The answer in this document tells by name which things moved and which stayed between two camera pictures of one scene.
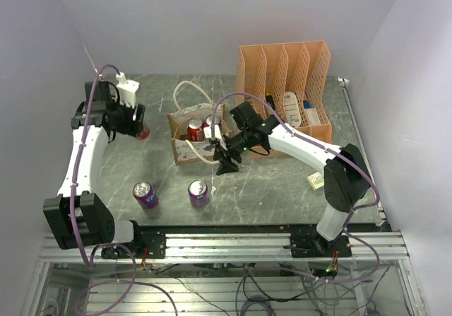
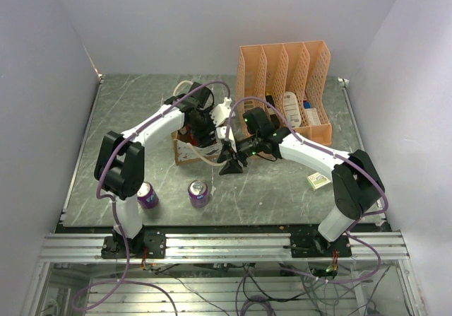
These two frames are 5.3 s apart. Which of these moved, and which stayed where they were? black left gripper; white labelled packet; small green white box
Moved: black left gripper
Stayed: white labelled packet; small green white box
